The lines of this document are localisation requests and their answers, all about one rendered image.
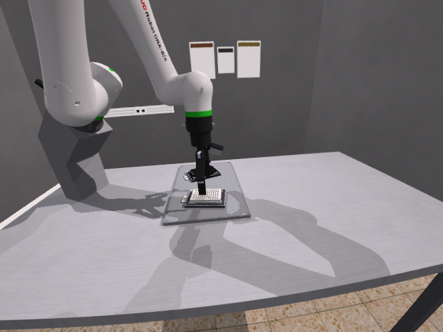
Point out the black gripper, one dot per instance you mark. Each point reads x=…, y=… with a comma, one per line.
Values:
x=200, y=140

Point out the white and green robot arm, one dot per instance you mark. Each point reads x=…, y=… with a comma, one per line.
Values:
x=69, y=93

